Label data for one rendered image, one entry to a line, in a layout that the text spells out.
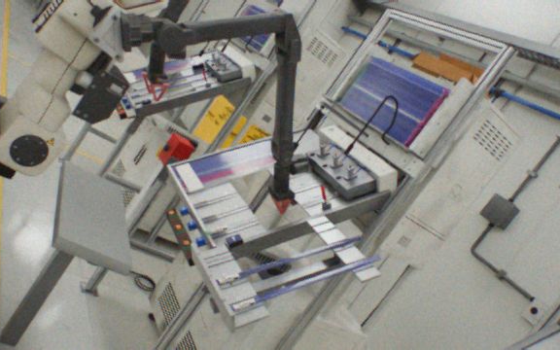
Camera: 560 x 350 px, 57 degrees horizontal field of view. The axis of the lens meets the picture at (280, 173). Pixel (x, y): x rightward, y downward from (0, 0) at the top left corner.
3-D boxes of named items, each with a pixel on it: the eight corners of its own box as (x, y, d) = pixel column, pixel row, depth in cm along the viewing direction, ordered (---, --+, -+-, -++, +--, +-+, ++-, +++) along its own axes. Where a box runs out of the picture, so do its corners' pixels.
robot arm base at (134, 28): (113, 10, 141) (122, 19, 131) (143, 8, 144) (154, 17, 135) (116, 41, 145) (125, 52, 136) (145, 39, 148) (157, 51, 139)
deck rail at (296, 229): (218, 266, 179) (215, 252, 176) (216, 262, 180) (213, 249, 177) (391, 204, 201) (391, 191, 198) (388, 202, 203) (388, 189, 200)
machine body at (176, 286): (175, 421, 204) (265, 299, 195) (140, 306, 260) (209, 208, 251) (290, 438, 242) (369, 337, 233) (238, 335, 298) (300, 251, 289)
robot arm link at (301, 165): (271, 142, 183) (282, 153, 176) (299, 136, 187) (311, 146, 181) (271, 172, 189) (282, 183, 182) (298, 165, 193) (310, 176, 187)
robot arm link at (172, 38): (289, 3, 162) (304, 10, 155) (289, 46, 169) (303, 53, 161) (147, 18, 145) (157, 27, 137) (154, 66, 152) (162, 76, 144)
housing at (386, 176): (379, 207, 202) (379, 176, 195) (319, 156, 241) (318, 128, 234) (396, 201, 205) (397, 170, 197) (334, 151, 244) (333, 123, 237)
